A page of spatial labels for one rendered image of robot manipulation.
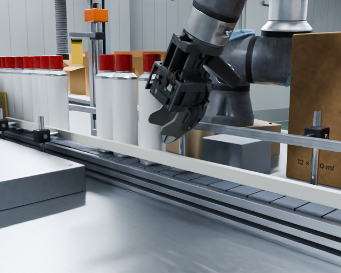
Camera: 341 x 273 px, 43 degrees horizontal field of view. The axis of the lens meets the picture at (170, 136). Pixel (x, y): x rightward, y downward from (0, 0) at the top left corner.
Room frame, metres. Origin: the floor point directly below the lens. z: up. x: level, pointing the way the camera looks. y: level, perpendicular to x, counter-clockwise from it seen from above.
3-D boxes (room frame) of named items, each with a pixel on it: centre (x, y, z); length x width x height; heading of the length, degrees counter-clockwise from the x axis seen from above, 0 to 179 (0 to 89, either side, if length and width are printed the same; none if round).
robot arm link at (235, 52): (1.10, -0.15, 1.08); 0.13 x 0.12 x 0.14; 64
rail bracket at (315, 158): (0.65, -0.22, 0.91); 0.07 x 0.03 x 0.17; 133
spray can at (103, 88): (0.91, 0.13, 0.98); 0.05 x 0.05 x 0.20
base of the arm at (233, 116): (1.10, -0.14, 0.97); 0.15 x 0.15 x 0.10
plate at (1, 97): (1.26, 0.50, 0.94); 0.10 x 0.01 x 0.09; 43
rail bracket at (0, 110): (1.14, 0.44, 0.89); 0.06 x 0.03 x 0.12; 133
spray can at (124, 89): (0.87, 0.09, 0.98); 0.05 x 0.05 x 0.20
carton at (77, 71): (3.96, 0.76, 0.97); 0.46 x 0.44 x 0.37; 38
